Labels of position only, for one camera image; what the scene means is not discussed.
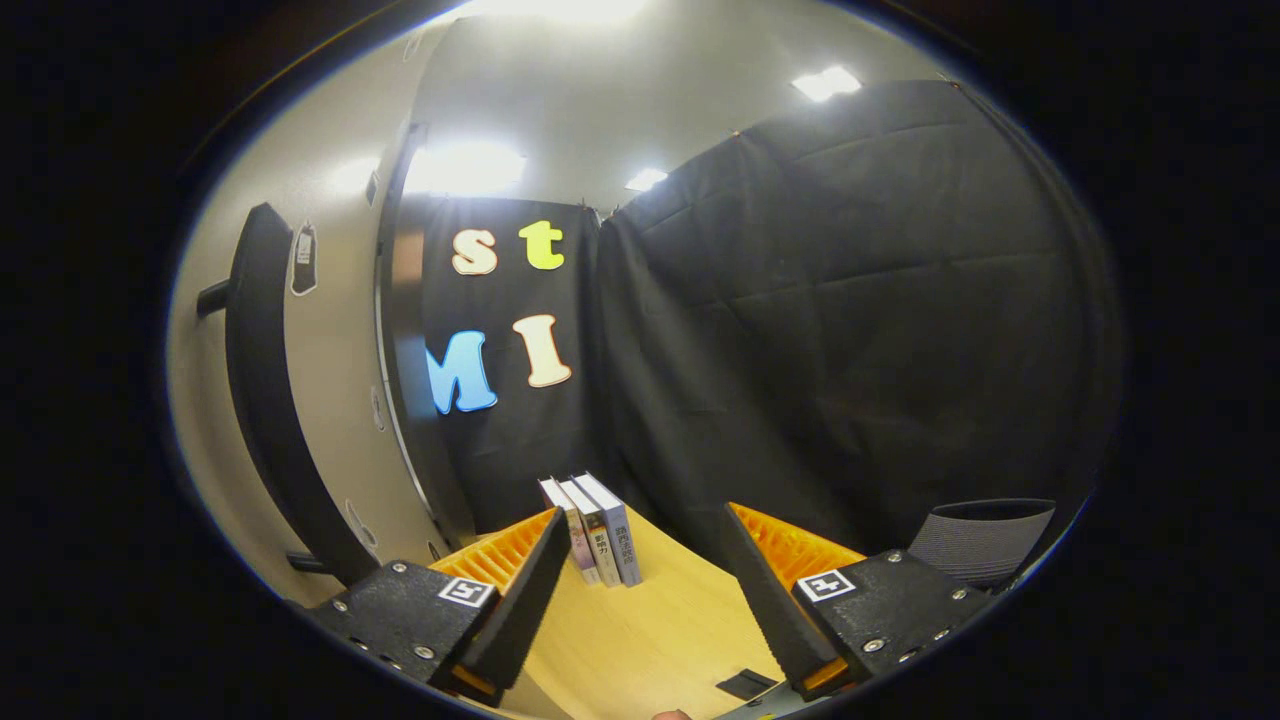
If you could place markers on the maroon cover book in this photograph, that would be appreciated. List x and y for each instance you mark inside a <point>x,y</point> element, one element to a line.
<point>578,545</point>

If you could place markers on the grey blue book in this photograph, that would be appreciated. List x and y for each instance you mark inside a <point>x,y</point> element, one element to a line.
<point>625,545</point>

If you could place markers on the black backdrop cloth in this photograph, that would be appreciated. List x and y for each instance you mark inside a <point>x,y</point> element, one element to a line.
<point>850,300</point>

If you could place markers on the black flat item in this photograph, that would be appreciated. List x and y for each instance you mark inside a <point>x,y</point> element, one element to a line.
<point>745,685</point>

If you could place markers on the rectangular ceiling light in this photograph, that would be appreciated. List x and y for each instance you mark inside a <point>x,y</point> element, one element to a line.
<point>825,82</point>
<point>645,179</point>

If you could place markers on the large round ceiling light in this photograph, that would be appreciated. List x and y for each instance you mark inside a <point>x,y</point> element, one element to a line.
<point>560,6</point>

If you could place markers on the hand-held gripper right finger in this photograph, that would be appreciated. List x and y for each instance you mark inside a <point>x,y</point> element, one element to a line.
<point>775,610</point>

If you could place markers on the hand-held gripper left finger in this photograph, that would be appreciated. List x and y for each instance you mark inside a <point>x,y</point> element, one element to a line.
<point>520,610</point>

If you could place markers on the beige cabinet door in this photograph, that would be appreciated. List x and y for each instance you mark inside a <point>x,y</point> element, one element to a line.
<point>330,400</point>

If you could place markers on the orange spine book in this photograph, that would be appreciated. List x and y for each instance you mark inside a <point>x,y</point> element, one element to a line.
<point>600,545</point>

